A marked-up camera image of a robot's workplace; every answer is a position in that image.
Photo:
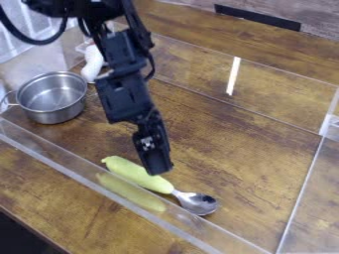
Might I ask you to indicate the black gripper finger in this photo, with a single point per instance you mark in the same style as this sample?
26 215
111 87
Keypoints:
153 147

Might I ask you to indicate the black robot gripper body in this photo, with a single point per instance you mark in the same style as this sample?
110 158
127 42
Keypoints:
127 102

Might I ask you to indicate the green handled metal spoon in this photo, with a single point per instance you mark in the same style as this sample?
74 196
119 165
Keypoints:
197 202

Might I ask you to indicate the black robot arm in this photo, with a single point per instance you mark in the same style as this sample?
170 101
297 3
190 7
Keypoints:
123 40

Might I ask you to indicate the white mushroom toy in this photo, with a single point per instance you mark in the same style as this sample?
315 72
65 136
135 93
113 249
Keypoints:
94 63

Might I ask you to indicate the small steel pot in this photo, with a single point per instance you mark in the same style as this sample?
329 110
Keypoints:
51 98

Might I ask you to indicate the black strip on table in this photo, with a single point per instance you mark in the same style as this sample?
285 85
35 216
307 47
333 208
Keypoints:
257 17

